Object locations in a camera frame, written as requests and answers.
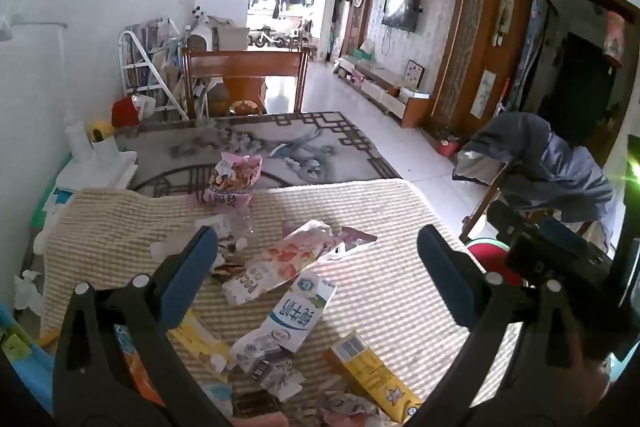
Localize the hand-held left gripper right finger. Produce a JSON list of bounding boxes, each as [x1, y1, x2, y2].
[[417, 224, 583, 427]]

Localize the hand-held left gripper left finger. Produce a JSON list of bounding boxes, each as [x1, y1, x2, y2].
[[52, 225, 236, 427]]

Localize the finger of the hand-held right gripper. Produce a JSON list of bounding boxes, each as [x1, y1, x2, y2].
[[506, 234, 616, 308], [487, 202, 591, 255]]

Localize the red bin with green rim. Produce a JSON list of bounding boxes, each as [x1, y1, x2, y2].
[[467, 237, 511, 278]]

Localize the pink snack bag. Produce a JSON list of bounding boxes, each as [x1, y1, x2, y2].
[[202, 151, 264, 208]]

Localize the yellow bear print box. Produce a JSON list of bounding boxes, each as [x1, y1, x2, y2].
[[325, 331, 423, 425]]

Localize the dark brown box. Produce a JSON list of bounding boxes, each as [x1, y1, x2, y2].
[[232, 389, 283, 419]]

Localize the person's right hand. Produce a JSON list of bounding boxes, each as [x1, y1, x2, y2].
[[572, 349, 613, 423]]

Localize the brown snack wrapper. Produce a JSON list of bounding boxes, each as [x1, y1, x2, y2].
[[207, 247, 248, 285]]

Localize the beige striped mat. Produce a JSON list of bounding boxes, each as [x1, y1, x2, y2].
[[40, 179, 521, 427]]

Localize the carved wooden chair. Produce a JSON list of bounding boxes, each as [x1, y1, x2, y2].
[[459, 162, 551, 244]]

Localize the blue grey jacket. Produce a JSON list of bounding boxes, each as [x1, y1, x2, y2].
[[452, 111, 616, 253]]

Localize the long yellow wrapper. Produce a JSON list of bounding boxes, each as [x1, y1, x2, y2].
[[167, 309, 236, 383]]

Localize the torn pink wrapper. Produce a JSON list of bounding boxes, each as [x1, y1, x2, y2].
[[320, 225, 378, 263]]

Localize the pink floral wrapper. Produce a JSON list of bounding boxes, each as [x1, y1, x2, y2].
[[221, 219, 335, 306]]

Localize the white blue milk carton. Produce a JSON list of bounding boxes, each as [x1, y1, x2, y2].
[[230, 269, 338, 375]]

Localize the orange packet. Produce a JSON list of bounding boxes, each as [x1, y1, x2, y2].
[[114, 324, 166, 408]]

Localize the red basin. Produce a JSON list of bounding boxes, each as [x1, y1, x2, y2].
[[434, 134, 462, 158]]

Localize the crumpled silver wrapper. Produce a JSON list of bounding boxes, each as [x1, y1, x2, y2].
[[245, 354, 306, 403]]

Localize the white boxes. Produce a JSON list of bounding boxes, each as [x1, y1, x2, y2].
[[55, 149, 137, 192]]

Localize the dark door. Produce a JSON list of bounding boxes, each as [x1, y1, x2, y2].
[[552, 32, 618, 150]]

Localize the crumpled white tissue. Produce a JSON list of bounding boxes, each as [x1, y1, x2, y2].
[[14, 269, 46, 313]]

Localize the yellow cup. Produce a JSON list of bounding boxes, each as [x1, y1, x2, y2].
[[87, 119, 117, 142]]

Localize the crumpled pink white wrapper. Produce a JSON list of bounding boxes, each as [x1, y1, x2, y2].
[[295, 389, 396, 427]]

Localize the red bag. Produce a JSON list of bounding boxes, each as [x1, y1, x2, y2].
[[111, 96, 143, 128]]

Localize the blue plastic object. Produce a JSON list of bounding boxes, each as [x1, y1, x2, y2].
[[0, 304, 56, 413]]

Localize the wooden television cabinet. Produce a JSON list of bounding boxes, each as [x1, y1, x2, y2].
[[334, 56, 432, 128]]

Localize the small framed picture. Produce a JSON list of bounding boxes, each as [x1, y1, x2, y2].
[[402, 59, 426, 90]]

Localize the red hanging ornament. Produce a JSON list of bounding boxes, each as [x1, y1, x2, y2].
[[605, 11, 627, 68]]

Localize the plain wooden chair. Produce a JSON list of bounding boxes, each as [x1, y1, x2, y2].
[[181, 46, 312, 120]]

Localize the white step ladder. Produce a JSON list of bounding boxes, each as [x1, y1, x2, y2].
[[118, 29, 188, 120]]

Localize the cardboard box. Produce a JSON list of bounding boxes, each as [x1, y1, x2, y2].
[[216, 26, 250, 50]]

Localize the white balance bike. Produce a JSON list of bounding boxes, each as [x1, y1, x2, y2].
[[254, 29, 288, 48]]

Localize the pale framed wall picture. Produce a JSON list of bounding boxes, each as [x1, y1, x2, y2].
[[470, 69, 497, 118]]

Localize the hanging wall scroll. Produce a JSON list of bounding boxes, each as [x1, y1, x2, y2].
[[499, 0, 519, 48]]

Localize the wall television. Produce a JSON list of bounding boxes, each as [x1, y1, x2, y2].
[[381, 0, 420, 32]]

